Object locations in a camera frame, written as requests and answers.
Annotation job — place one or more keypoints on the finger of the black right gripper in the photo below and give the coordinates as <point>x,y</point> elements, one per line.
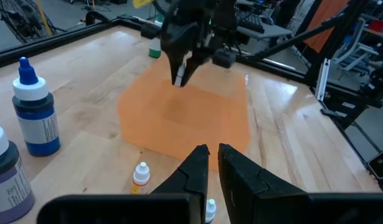
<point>195,63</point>
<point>178,43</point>

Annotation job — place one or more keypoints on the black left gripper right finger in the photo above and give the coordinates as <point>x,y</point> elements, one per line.
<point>247,193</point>

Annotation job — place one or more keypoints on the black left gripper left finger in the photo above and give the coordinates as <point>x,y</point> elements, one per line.
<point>191,180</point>

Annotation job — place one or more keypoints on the large green food coloring bottle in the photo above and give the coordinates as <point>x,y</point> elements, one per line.
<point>155,46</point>

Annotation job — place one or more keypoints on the small purple food coloring bottle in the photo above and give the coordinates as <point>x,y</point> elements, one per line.
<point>210,211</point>

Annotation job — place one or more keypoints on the small orange food coloring bottle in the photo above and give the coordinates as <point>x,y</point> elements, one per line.
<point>140,177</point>

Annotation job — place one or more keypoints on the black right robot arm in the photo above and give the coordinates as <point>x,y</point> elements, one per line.
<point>225,18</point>

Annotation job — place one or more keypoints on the large blue food coloring bottle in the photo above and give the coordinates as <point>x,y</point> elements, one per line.
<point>35,124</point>

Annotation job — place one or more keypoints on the large purple food coloring bottle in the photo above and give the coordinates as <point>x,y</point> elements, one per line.
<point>7,186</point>

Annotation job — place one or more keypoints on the black clamp block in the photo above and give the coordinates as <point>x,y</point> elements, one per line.
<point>149,31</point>

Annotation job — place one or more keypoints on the yellow flat object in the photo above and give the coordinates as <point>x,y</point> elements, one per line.
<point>143,3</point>

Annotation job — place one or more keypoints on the translucent orange plastic bin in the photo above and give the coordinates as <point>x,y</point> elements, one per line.
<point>185,124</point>

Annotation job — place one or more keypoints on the black keyboard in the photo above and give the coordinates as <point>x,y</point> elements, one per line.
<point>252,23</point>

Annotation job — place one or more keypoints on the grey desk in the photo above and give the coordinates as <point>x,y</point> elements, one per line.
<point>272,31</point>

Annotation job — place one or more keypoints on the orange panel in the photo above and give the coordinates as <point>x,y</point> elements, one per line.
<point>325,18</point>

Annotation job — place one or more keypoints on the black equipment stand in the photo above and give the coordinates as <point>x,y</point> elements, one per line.
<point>350,109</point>

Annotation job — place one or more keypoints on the thin yellow pole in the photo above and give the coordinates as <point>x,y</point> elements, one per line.
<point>45,21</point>

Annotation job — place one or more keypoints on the black rig upright struts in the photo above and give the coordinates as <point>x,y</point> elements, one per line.
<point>334,40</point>

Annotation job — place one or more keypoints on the white office chair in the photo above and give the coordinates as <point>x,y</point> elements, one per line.
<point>359,46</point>

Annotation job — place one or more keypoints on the red storage bin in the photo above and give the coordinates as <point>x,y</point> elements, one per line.
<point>379,26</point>

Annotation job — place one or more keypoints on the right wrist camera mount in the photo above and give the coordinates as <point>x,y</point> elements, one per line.
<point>225,59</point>

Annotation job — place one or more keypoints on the white metal bracket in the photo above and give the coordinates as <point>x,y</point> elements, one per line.
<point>322,81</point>

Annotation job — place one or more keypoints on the small table-level camera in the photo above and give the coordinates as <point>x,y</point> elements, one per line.
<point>381,165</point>

